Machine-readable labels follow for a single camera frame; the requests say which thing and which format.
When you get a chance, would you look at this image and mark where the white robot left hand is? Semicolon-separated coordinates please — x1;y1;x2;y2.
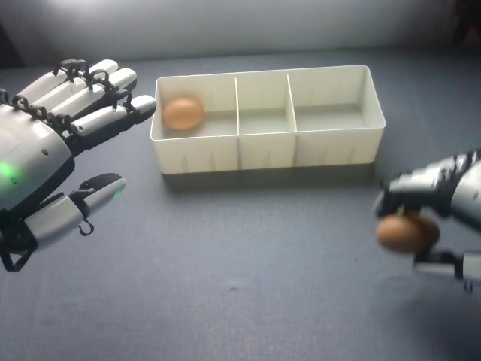
0;58;158;274

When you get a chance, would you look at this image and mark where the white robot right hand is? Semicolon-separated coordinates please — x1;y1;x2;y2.
373;149;481;295

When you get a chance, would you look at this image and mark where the brown egg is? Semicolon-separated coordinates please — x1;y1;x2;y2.
161;96;207;132
375;214;440;256

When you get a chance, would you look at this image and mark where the cream three-compartment tray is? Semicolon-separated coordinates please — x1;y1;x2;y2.
149;64;387;176

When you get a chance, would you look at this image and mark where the white backdrop sheet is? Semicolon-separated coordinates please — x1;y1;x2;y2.
0;0;481;71

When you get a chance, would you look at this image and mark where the grey table cloth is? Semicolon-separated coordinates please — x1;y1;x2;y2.
0;47;481;361

